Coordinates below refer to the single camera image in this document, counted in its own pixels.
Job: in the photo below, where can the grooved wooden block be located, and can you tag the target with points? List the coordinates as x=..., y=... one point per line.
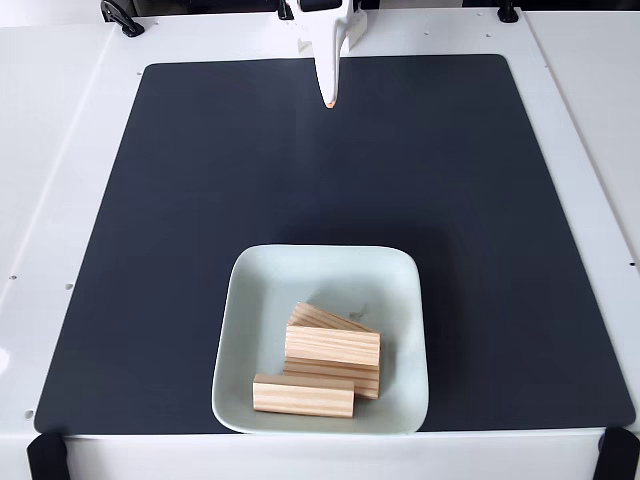
x=300, y=397
x=320, y=316
x=332, y=345
x=367, y=380

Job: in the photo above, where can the pale green square plate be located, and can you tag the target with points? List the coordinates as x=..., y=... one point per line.
x=260, y=300

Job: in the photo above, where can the black table clamp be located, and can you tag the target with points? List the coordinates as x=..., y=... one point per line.
x=285, y=10
x=508, y=12
x=122, y=17

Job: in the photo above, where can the black rubber mat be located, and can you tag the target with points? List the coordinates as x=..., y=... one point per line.
x=150, y=250

